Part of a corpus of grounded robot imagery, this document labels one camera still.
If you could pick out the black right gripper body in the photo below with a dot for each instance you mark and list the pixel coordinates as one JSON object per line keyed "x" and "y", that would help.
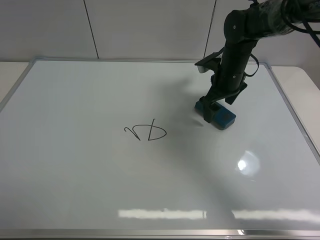
{"x": 215, "y": 93}

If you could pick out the white framed whiteboard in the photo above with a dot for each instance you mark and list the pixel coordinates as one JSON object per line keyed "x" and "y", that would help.
{"x": 116, "y": 150}

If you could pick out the blue board eraser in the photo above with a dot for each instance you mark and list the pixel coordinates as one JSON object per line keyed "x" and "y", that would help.
{"x": 222, "y": 117}

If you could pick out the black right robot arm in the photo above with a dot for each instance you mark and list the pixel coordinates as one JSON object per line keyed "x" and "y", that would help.
{"x": 242, "y": 30}

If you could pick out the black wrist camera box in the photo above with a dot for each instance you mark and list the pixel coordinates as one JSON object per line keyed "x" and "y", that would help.
{"x": 209, "y": 63}

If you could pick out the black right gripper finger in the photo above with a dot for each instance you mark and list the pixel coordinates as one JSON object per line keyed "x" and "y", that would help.
{"x": 231, "y": 98}
{"x": 206, "y": 109}

